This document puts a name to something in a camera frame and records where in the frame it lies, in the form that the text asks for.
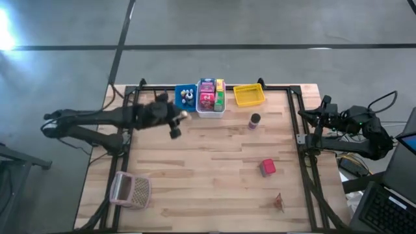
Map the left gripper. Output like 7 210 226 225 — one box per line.
139 92 190 140

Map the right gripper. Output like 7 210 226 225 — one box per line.
297 94 341 131

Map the red Froot Loops cereal box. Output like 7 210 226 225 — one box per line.
199 92 216 112

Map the green Apple Jacks cereal box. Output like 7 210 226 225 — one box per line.
213 91 226 112

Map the spice jar black lid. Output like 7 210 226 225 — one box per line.
248 112 262 131

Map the smoked paprika tin red lid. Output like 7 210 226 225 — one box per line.
259 158 277 178

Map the blue plastic basket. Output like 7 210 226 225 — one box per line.
174 84 198 113

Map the white plastic basket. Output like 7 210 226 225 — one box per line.
196 81 228 119

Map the yellow plastic basket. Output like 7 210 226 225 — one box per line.
233 83 267 108

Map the black power adapter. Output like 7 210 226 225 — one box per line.
337 157 368 178

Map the pink plastic basket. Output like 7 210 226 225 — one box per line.
109 171 153 209

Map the black bar beside table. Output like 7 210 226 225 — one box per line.
343 172 384 194

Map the laptop with blue screen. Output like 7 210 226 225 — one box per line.
396 107 416 156

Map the grey laptop with keyboard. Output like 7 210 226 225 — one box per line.
349 149 416 234

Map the dark metal bench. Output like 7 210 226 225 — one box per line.
0 142 53 234

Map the black aluminium table frame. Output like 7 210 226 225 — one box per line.
77 84 350 232

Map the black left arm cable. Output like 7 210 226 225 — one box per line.
103 83 131 111

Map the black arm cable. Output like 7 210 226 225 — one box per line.
367 90 398 114
103 83 131 111

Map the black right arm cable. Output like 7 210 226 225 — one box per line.
367 90 398 114

